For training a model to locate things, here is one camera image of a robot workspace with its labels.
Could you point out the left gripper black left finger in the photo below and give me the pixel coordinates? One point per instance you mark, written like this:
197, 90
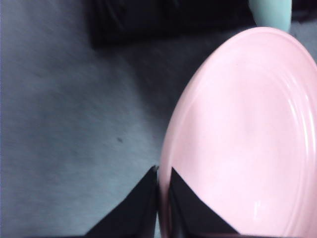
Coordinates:
138, 213

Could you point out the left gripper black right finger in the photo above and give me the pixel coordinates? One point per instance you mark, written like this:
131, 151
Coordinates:
190, 213

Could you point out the pink plate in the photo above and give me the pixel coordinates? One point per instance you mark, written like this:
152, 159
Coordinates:
242, 129

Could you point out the green plate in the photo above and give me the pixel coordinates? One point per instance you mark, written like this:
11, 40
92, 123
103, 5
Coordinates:
271, 15

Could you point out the black plastic dish rack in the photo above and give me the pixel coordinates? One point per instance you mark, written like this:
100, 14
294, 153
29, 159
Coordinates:
148, 22

